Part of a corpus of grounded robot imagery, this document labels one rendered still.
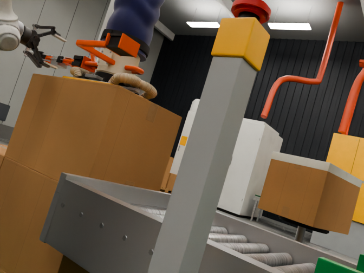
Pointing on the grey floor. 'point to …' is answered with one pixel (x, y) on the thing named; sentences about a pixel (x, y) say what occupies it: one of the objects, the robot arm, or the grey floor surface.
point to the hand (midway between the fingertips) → (58, 53)
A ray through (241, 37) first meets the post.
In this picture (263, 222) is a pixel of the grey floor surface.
